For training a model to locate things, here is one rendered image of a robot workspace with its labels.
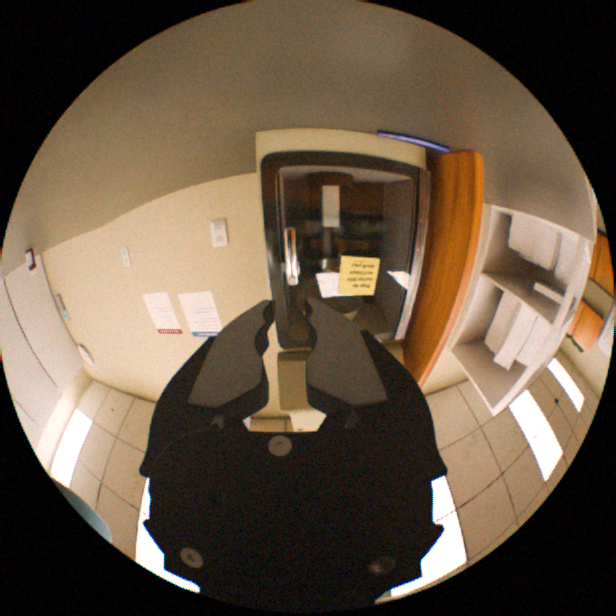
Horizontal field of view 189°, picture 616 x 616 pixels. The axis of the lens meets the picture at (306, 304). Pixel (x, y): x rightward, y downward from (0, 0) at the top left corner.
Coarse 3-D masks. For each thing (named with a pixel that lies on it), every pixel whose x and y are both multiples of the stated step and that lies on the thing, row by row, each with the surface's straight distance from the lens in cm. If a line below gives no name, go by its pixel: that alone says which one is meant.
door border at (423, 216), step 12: (420, 180) 40; (420, 192) 40; (420, 204) 40; (420, 216) 40; (420, 228) 40; (420, 240) 41; (420, 252) 41; (420, 264) 42; (408, 288) 43; (408, 300) 44; (408, 312) 46; (396, 336) 49
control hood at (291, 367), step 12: (396, 348) 51; (288, 360) 45; (300, 360) 44; (288, 372) 45; (300, 372) 45; (288, 384) 45; (300, 384) 45; (288, 396) 46; (300, 396) 46; (288, 408) 46; (300, 408) 46; (312, 408) 46
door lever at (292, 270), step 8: (288, 232) 27; (288, 240) 27; (288, 248) 28; (288, 256) 28; (296, 256) 28; (288, 264) 28; (296, 264) 29; (288, 272) 29; (296, 272) 29; (288, 280) 29; (296, 280) 29
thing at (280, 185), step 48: (288, 192) 32; (336, 192) 33; (384, 192) 36; (336, 240) 33; (384, 240) 36; (288, 288) 35; (336, 288) 36; (384, 288) 40; (288, 336) 41; (384, 336) 47
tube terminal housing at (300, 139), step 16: (304, 128) 36; (256, 144) 36; (272, 144) 35; (288, 144) 35; (304, 144) 35; (320, 144) 35; (336, 144) 36; (352, 144) 37; (368, 144) 38; (384, 144) 39; (400, 144) 41; (256, 160) 35; (400, 160) 40; (416, 160) 42; (288, 352) 46; (304, 352) 46
